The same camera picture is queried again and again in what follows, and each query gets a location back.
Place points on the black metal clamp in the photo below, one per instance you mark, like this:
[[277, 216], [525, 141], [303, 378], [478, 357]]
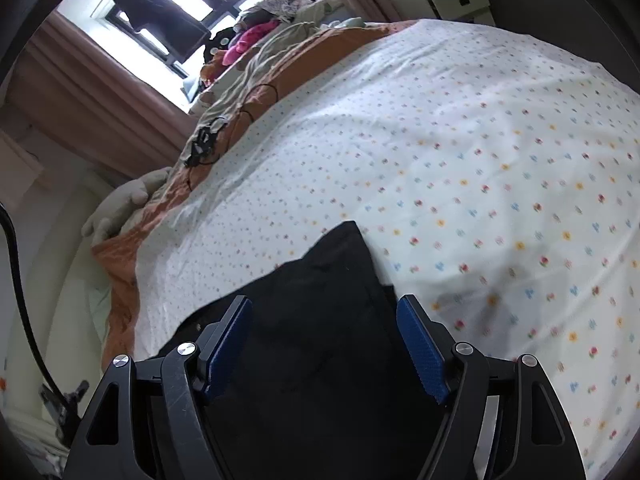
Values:
[[62, 405]]

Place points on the orange-brown quilt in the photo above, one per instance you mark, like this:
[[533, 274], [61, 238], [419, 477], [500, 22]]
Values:
[[120, 270]]

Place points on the pink cloth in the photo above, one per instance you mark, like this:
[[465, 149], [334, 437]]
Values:
[[245, 40]]

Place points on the black shirt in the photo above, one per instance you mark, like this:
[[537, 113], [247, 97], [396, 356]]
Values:
[[320, 340]]

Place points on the long dark hanging garment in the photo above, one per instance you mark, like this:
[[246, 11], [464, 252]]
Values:
[[160, 25]]

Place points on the light green pillow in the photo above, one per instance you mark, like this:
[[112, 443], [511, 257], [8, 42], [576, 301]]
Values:
[[100, 310]]

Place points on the black plush toy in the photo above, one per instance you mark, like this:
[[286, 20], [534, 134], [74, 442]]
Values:
[[220, 40]]

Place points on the white dotted blanket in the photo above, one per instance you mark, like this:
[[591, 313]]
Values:
[[450, 160]]

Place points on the cream padded headboard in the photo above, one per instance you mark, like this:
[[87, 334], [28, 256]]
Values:
[[65, 310]]

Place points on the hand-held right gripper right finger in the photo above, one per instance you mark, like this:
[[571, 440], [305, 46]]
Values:
[[420, 350]]

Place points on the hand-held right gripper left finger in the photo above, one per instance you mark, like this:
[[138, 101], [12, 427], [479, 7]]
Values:
[[227, 345]]

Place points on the brown plush toy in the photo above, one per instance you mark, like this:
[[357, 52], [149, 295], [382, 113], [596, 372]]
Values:
[[210, 70]]

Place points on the beige plush toy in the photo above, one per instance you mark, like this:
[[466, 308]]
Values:
[[120, 200]]

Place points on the cream crumpled blanket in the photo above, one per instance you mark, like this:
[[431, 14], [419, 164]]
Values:
[[280, 45]]

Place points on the white nightstand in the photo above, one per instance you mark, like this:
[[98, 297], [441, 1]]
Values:
[[460, 2]]

